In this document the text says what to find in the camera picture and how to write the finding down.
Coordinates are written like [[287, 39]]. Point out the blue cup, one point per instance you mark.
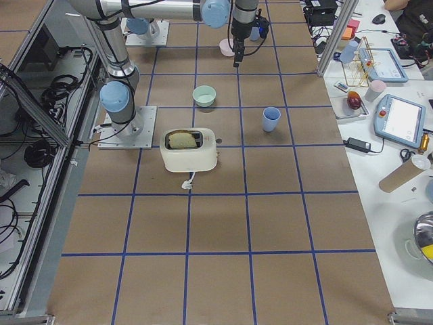
[[255, 34], [271, 116]]

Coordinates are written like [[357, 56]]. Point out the gold wire rack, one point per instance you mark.
[[357, 73]]

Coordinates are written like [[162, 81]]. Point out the teach pendant near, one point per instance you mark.
[[399, 120]]

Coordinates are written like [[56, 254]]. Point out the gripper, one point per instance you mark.
[[241, 31]]

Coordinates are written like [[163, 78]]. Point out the teach pendant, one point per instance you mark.
[[382, 64], [399, 120]]

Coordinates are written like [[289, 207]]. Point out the cardboard tube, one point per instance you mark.
[[416, 165]]

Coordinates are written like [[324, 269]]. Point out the mango fruit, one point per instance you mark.
[[353, 100]]

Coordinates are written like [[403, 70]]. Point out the green bowl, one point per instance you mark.
[[204, 95]]

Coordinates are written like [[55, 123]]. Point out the bread slice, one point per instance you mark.
[[181, 140]]

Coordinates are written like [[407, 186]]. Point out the teach pendant far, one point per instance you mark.
[[382, 64]]

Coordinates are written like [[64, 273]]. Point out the blue bottle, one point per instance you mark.
[[348, 53]]

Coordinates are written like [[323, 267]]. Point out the remote control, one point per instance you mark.
[[341, 86]]

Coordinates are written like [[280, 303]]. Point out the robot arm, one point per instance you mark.
[[143, 26], [117, 96]]

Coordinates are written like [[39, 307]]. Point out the steel mixing bowl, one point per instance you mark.
[[419, 246]]

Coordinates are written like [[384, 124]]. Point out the black power adapter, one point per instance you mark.
[[357, 145]]

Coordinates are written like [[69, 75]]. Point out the aluminium frame post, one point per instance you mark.
[[345, 14]]

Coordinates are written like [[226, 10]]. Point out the white toaster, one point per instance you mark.
[[201, 158]]

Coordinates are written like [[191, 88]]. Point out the pink bowl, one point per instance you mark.
[[226, 47]]

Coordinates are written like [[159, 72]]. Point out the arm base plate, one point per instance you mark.
[[137, 134], [133, 40]]

